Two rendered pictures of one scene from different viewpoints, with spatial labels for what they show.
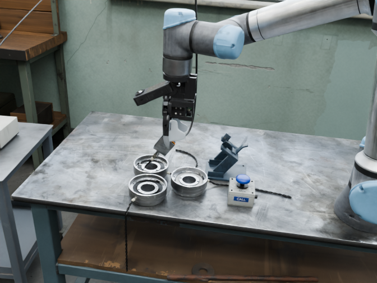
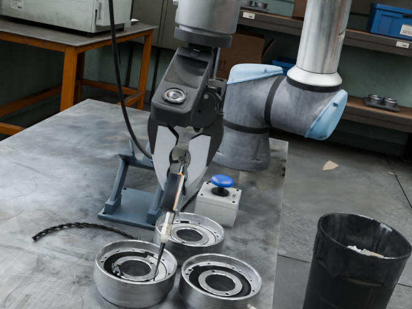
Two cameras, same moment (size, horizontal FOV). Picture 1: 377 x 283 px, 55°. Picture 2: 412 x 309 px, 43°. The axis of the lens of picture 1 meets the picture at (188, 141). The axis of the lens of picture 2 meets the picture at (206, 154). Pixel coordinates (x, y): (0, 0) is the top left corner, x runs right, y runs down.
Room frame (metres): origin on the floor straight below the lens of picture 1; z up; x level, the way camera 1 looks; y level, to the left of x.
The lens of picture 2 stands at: (0.86, 0.69, 1.20)
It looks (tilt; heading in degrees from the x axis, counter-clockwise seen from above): 19 degrees down; 271
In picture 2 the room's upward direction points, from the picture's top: 10 degrees clockwise
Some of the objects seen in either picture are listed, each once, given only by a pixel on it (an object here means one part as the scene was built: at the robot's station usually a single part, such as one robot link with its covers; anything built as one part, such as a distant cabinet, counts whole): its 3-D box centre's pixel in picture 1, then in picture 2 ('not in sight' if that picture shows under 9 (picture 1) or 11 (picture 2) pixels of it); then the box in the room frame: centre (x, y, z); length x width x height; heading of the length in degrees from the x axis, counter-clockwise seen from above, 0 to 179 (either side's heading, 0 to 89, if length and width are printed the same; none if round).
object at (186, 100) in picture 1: (178, 95); (197, 78); (0.90, 0.03, 1.07); 0.09 x 0.08 x 0.12; 86
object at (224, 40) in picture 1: (220, 39); not in sight; (0.88, -0.06, 1.23); 0.11 x 0.11 x 0.08; 66
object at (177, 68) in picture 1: (177, 65); (204, 13); (0.91, 0.04, 1.15); 0.08 x 0.08 x 0.05
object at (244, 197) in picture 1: (243, 192); (218, 202); (0.84, -0.16, 0.82); 0.08 x 0.07 x 0.05; 84
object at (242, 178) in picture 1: (242, 184); (220, 190); (0.84, -0.16, 0.85); 0.04 x 0.04 x 0.05
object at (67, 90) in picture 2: not in sight; (74, 84); (1.87, -2.59, 0.39); 1.50 x 0.62 x 0.78; 84
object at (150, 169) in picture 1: (151, 168); (135, 273); (0.94, 0.11, 0.82); 0.10 x 0.10 x 0.04
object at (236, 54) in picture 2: not in sight; (240, 55); (0.83, -3.60, 0.64); 0.49 x 0.40 x 0.37; 179
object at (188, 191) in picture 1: (188, 182); (188, 240); (0.88, -0.01, 0.82); 0.10 x 0.10 x 0.04
